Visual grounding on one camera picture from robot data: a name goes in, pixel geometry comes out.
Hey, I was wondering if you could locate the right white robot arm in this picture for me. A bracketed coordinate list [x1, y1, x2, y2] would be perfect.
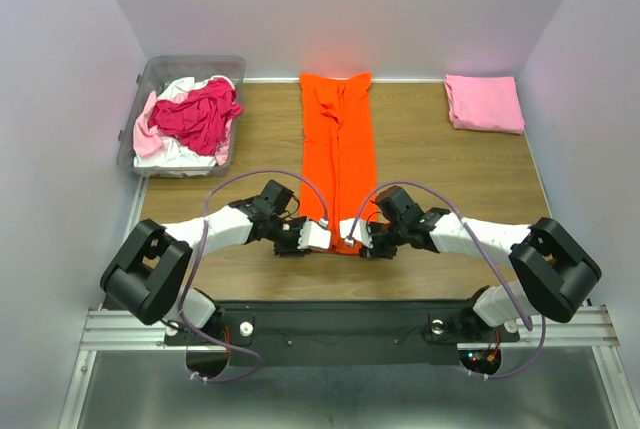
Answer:
[340, 184, 602, 339]

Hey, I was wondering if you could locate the clear plastic bin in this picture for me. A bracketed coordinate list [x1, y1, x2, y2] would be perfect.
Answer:
[117, 55, 245, 178]

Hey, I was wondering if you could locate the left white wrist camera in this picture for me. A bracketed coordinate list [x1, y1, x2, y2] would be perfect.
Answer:
[298, 219, 331, 251]

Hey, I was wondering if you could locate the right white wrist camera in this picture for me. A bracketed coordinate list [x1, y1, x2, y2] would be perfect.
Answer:
[339, 218, 373, 248]

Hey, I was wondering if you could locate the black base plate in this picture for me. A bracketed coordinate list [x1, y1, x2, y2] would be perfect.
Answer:
[102, 298, 521, 368]

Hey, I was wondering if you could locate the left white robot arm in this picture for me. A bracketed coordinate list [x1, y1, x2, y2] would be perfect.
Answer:
[99, 180, 330, 349]

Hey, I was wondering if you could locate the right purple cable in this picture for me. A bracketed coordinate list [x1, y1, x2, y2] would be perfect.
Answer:
[343, 179, 549, 381]

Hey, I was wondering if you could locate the white shirt in bin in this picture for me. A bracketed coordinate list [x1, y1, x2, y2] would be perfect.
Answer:
[133, 75, 234, 169]

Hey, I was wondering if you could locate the magenta t shirt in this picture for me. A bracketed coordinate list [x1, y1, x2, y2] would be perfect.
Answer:
[149, 78, 243, 156]

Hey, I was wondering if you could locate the light pink shirt in bin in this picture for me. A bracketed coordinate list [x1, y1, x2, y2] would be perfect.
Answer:
[132, 91, 164, 158]

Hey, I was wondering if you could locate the folded pink t shirt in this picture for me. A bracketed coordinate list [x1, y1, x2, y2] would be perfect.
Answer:
[444, 74, 525, 135]

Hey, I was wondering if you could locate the orange t shirt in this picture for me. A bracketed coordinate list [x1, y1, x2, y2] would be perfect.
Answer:
[299, 73, 377, 256]

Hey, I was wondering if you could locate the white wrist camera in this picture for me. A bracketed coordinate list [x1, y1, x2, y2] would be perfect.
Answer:
[339, 218, 373, 248]
[298, 219, 331, 251]

